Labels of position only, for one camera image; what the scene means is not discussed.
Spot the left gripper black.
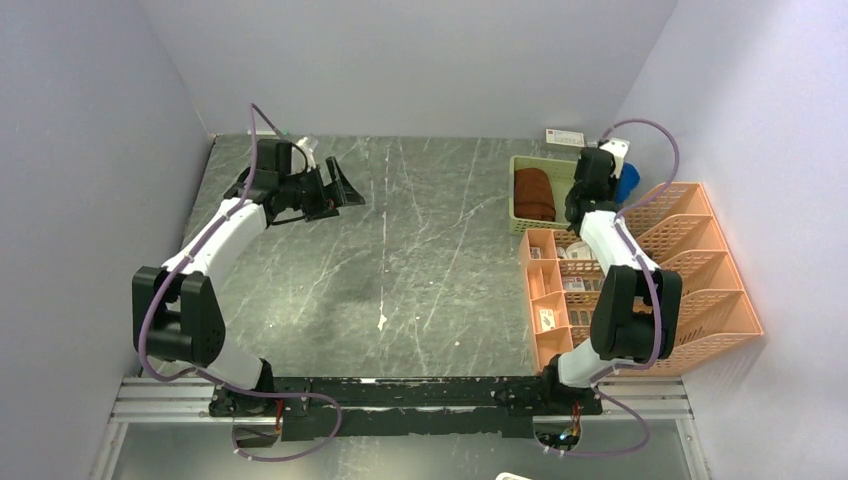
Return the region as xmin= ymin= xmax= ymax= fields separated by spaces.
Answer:
xmin=280 ymin=157 xmax=365 ymax=224

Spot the blue towel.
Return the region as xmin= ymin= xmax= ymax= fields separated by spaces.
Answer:
xmin=615 ymin=162 xmax=641 ymax=204

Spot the brown towel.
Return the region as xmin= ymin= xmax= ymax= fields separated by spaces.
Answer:
xmin=513 ymin=168 xmax=556 ymax=222

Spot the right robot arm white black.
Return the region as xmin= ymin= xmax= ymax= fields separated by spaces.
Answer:
xmin=539 ymin=139 xmax=683 ymax=414

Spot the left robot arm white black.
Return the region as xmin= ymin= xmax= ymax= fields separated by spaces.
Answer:
xmin=131 ymin=138 xmax=365 ymax=416

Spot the green plastic basket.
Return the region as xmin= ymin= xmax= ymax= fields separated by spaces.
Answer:
xmin=508 ymin=155 xmax=577 ymax=235

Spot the white red box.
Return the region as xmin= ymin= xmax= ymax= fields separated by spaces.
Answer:
xmin=545 ymin=128 xmax=586 ymax=148

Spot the orange file organizer rack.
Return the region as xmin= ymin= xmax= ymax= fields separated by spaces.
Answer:
xmin=622 ymin=182 xmax=766 ymax=378

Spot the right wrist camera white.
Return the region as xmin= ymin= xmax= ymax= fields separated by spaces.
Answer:
xmin=598 ymin=137 xmax=630 ymax=179

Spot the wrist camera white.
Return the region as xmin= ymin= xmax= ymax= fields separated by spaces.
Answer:
xmin=294 ymin=135 xmax=318 ymax=171
xmin=598 ymin=137 xmax=630 ymax=179

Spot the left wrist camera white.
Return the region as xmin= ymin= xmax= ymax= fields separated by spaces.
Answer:
xmin=294 ymin=135 xmax=318 ymax=171

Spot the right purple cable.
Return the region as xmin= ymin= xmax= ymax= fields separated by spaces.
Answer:
xmin=546 ymin=118 xmax=682 ymax=458

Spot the purple cable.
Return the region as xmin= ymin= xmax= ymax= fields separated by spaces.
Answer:
xmin=546 ymin=118 xmax=682 ymax=458
xmin=137 ymin=103 xmax=344 ymax=463

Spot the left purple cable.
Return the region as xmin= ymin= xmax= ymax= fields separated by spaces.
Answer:
xmin=137 ymin=103 xmax=344 ymax=463

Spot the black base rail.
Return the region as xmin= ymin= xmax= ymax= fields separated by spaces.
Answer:
xmin=207 ymin=375 xmax=602 ymax=441

